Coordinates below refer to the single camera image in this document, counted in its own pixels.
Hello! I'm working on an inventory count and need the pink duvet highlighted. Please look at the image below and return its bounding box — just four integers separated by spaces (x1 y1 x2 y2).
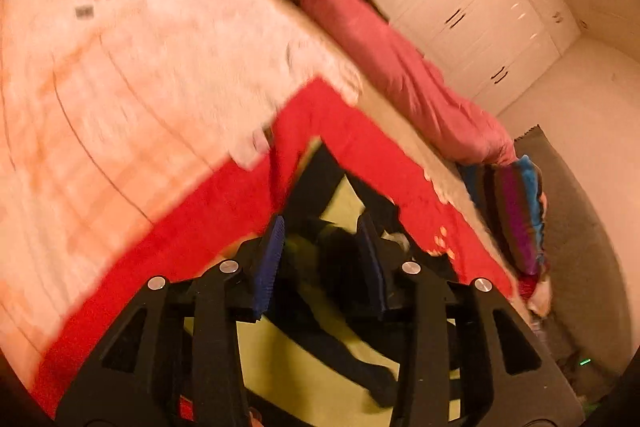
260 0 518 165

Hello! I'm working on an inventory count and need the grey quilted headboard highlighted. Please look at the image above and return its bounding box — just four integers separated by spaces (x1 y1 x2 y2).
515 124 633 388

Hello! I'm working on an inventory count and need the green black striped frog sweater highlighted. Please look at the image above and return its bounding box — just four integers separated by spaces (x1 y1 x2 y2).
182 142 463 425

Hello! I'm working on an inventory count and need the white pillow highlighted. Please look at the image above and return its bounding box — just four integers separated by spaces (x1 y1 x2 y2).
520 274 553 318

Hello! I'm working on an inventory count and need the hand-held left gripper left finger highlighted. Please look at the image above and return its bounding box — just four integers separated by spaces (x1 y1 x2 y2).
55 214 287 427

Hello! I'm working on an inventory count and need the red floral blanket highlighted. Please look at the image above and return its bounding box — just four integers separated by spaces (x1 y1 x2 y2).
32 77 516 423

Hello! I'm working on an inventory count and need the white quilted bedspread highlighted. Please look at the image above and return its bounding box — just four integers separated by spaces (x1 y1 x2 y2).
0 0 361 388

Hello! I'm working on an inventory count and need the colourful striped pillow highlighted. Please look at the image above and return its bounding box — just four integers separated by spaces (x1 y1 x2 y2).
460 156 551 278

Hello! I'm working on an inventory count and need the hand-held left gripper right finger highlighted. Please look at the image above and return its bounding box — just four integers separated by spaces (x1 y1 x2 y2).
356 213 586 427

